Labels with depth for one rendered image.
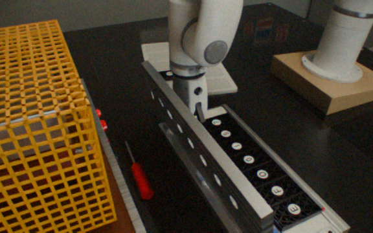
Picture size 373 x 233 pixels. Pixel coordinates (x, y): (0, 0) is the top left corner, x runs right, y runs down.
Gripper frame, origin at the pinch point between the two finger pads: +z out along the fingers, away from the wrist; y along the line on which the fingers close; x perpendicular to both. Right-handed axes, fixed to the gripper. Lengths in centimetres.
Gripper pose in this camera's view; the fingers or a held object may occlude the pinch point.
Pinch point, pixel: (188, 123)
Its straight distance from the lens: 76.6
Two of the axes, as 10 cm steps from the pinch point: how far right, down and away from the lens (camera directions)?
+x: -9.0, 2.6, -3.4
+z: 0.0, 7.9, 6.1
